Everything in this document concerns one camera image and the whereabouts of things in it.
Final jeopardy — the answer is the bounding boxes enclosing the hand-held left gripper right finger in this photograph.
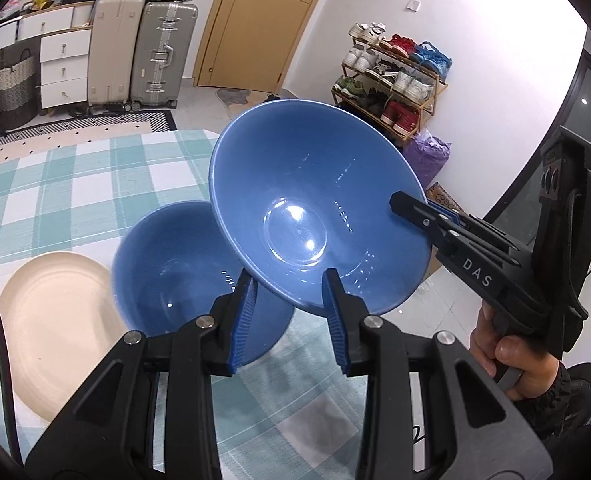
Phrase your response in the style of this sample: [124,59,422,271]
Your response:
[322,268,556,480]

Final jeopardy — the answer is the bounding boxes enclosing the large cream plate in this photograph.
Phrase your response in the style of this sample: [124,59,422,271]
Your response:
[0,252,127,423]

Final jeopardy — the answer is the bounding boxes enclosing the white drawer cabinet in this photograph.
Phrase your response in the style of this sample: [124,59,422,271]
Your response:
[40,27,93,110]

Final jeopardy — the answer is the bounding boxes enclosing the blue ceramic bowl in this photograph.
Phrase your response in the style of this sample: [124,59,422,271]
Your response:
[112,201,296,367]
[209,100,433,318]

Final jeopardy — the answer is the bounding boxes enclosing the grey floor mat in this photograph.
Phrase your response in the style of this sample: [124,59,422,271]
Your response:
[218,87,252,107]

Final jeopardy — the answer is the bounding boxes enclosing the patterned beige rug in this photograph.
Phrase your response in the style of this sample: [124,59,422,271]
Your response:
[0,109,179,171]

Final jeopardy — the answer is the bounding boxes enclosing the person's right hand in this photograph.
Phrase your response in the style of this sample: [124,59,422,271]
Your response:
[470,305,562,402]

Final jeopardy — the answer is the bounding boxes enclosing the wooden shoe rack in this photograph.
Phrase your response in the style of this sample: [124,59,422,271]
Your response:
[331,22,452,150]

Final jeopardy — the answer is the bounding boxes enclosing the person's right forearm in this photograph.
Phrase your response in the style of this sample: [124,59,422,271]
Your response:
[523,360,591,443]

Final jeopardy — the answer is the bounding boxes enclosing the purple plastic bag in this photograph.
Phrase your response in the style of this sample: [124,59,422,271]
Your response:
[403,129,451,192]

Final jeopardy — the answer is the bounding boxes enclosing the woven laundry basket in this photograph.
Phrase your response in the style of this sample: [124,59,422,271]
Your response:
[0,50,39,131]

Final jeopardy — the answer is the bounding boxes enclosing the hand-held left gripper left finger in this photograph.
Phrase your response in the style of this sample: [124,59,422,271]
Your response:
[23,267,261,480]

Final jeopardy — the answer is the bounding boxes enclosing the brown patterned doormat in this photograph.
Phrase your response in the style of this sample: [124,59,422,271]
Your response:
[425,182,469,217]

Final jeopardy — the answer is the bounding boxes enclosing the silver suitcase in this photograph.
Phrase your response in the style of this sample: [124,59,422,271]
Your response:
[130,1,200,110]

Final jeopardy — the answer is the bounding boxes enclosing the white curved desk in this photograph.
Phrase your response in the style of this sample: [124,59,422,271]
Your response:
[0,2,94,61]

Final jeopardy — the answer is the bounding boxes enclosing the wooden door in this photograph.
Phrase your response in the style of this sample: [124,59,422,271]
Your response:
[194,0,337,97]

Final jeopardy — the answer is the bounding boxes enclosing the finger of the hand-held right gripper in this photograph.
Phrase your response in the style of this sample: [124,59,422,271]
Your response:
[389,191,521,263]
[427,199,523,253]

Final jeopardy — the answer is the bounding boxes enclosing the beige suitcase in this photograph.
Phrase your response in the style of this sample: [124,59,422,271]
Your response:
[86,0,146,112]

